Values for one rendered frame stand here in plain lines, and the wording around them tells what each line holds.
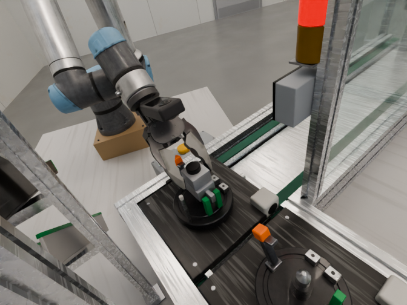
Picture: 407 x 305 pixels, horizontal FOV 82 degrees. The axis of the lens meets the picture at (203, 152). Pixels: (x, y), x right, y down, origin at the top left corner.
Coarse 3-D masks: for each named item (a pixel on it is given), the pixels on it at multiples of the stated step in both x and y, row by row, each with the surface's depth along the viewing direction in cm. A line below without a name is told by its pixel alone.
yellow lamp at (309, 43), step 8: (304, 32) 32; (312, 32) 31; (320, 32) 31; (304, 40) 32; (312, 40) 32; (320, 40) 31; (296, 48) 35; (304, 48) 33; (312, 48) 32; (320, 48) 32; (296, 56) 35; (304, 56) 34; (312, 56) 33
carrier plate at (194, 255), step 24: (216, 168) 63; (168, 192) 59; (240, 192) 55; (168, 216) 54; (240, 216) 50; (264, 216) 49; (168, 240) 49; (192, 240) 48; (216, 240) 47; (240, 240) 47; (192, 264) 44
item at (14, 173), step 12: (0, 156) 24; (0, 168) 23; (12, 168) 25; (0, 180) 22; (12, 180) 24; (24, 180) 26; (0, 192) 21; (12, 192) 23; (24, 192) 25; (36, 192) 28; (0, 204) 21; (12, 204) 22; (24, 204) 24
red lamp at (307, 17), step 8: (304, 0) 30; (312, 0) 29; (320, 0) 28; (304, 8) 30; (312, 8) 29; (320, 8) 29; (304, 16) 31; (312, 16) 30; (320, 16) 30; (304, 24) 31; (312, 24) 30; (320, 24) 30
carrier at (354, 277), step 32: (288, 224) 47; (256, 256) 43; (288, 256) 40; (320, 256) 39; (352, 256) 40; (224, 288) 40; (256, 288) 38; (288, 288) 37; (320, 288) 36; (352, 288) 37; (384, 288) 34
